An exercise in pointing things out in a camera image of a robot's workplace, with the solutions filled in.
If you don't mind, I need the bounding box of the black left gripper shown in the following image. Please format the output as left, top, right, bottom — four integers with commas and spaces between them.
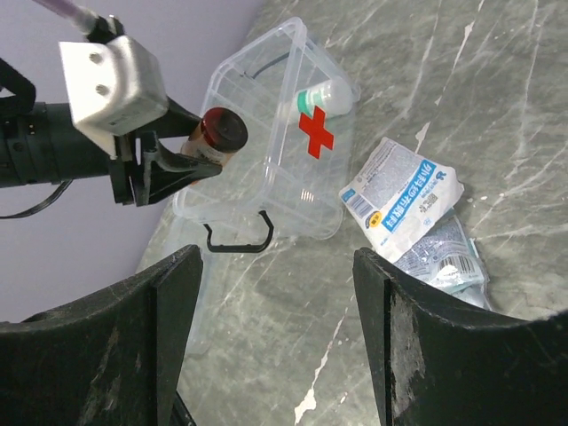
1, 60, 221, 206

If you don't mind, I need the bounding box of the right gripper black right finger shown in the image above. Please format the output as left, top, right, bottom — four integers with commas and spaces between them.
352, 248, 567, 425

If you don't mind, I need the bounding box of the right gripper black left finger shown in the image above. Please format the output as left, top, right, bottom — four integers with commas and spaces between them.
1, 245, 201, 425

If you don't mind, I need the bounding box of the brown bottle orange label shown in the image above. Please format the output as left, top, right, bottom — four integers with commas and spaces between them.
181, 106, 249, 168

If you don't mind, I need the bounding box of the clear plastic medicine box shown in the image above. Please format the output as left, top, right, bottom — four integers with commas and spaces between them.
172, 17, 360, 245

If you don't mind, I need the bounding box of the white bottle green label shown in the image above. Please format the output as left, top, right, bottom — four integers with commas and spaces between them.
293, 77, 355, 118

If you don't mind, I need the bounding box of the teal cartoon plaster packet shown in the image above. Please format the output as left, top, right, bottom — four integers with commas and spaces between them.
451, 283, 493, 312

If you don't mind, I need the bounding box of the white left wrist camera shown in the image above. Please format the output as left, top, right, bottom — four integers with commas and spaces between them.
59, 35, 169, 159

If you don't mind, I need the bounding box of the clear box lid black handle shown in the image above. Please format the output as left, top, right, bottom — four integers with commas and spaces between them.
171, 217, 214, 357

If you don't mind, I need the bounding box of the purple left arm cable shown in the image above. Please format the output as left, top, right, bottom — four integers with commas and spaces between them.
35, 0, 123, 39

